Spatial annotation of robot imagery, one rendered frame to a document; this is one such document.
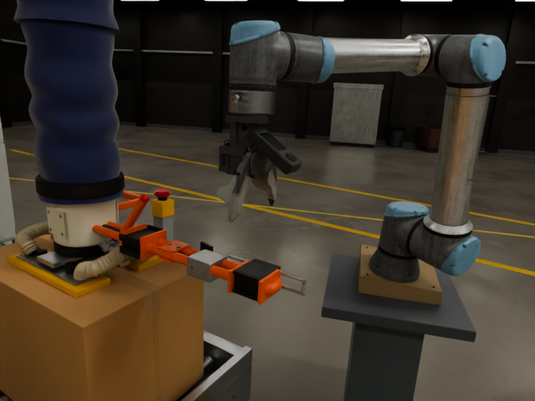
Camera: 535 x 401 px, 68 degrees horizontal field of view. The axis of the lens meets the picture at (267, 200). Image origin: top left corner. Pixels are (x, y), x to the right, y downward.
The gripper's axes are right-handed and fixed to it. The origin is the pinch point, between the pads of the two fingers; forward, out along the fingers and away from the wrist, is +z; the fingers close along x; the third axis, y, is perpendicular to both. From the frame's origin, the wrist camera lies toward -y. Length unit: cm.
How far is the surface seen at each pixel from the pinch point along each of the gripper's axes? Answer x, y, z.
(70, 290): 15, 44, 25
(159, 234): -0.6, 29.4, 11.6
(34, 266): 14, 63, 25
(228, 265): 0.0, 6.9, 13.4
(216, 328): -106, 97, 122
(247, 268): 1.9, 0.1, 11.4
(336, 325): -156, 36, 122
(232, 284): 4.8, 2.0, 14.6
